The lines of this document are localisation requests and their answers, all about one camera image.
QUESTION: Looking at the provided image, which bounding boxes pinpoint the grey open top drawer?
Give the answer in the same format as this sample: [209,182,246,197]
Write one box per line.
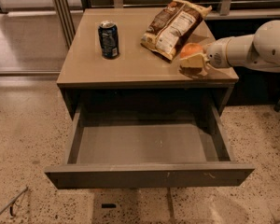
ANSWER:
[45,104,255,189]

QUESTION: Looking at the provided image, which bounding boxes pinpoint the metal rod on floor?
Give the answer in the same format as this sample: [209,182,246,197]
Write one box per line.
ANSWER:
[0,187,28,217]

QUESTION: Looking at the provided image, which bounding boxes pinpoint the orange fruit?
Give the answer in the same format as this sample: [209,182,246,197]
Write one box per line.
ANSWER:
[180,43,203,59]

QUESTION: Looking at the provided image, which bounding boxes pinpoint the grey vertical metal post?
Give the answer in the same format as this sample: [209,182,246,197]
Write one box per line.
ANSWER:
[52,0,76,48]

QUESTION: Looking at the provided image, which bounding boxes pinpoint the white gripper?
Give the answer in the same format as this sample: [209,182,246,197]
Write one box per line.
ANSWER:
[179,37,231,77]

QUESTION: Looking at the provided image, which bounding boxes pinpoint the small black floor object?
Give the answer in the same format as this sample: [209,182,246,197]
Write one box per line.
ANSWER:
[101,203,117,208]

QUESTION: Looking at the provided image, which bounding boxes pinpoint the dark blue soda can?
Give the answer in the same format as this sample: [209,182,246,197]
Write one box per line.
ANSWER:
[98,21,119,59]

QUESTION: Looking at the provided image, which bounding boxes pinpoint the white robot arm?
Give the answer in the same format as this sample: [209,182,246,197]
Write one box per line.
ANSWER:
[180,20,280,73]

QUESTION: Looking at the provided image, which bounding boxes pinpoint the brown chip bag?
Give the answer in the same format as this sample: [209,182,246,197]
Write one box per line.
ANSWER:
[141,0,212,61]

